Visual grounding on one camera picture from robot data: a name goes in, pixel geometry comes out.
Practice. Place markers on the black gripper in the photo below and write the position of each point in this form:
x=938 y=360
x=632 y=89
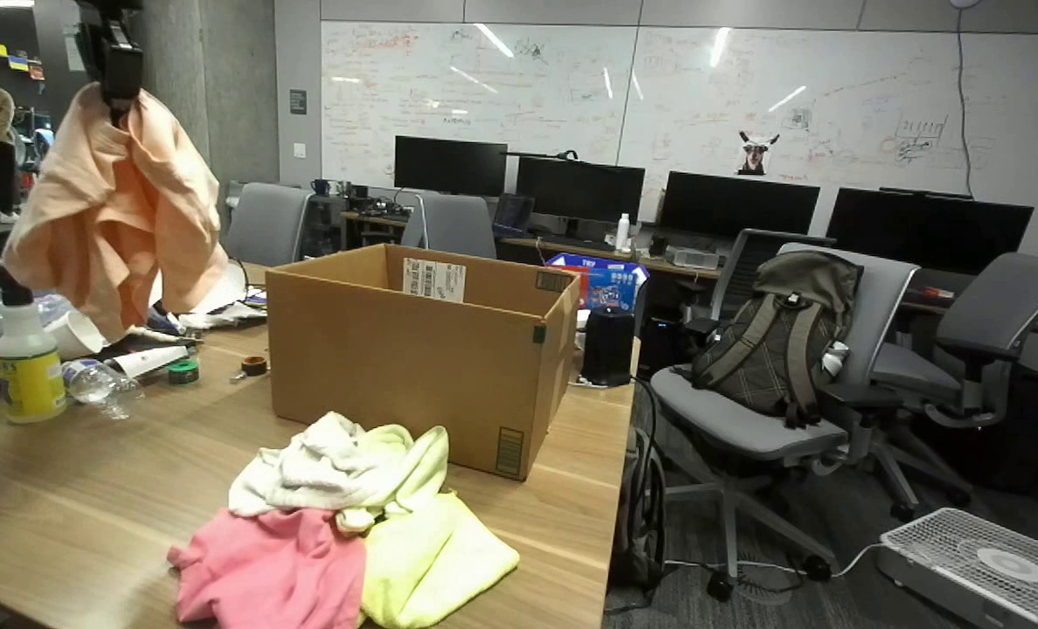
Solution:
x=110 y=54

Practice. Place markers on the peach printed t-shirt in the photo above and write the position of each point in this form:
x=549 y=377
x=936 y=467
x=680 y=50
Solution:
x=116 y=212

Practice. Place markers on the white cloth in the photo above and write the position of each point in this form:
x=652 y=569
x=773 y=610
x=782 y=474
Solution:
x=327 y=467

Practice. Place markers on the brown cardboard box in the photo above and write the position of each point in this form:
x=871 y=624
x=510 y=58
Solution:
x=414 y=335

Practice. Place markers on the grey office chair left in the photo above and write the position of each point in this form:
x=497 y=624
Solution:
x=266 y=223

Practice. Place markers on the grey office chair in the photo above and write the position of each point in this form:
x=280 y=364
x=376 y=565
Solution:
x=729 y=453
x=451 y=223
x=266 y=223

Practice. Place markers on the green tape roll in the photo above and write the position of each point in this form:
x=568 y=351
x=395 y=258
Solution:
x=185 y=371

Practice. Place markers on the yellow spray bottle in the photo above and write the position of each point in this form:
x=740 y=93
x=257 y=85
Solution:
x=30 y=360

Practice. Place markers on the clear plastic bottle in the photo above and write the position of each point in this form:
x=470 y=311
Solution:
x=100 y=386

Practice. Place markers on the small brown tape roll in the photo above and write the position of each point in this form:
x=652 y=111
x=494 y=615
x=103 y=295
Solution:
x=250 y=368

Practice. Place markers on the black monitor far left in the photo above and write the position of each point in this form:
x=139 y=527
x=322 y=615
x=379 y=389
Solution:
x=450 y=165

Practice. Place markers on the black monitor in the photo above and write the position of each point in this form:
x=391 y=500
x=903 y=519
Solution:
x=581 y=189
x=450 y=165
x=715 y=202
x=936 y=231

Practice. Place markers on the grey office chair near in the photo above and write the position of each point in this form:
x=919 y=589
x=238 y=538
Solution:
x=451 y=223

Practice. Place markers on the pink cloth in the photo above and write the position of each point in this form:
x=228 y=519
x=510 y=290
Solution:
x=273 y=569

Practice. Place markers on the blue snack bag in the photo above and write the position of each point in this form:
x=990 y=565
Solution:
x=605 y=281

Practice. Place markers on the yellow-green cloth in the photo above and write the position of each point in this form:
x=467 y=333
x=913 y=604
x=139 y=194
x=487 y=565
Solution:
x=428 y=554

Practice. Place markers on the olive grey backpack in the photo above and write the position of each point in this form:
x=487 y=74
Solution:
x=788 y=339

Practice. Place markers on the grey office chair right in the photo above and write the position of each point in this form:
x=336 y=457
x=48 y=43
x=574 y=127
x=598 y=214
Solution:
x=729 y=453

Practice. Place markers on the white floor fan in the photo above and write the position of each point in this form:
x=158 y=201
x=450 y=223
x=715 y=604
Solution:
x=970 y=565

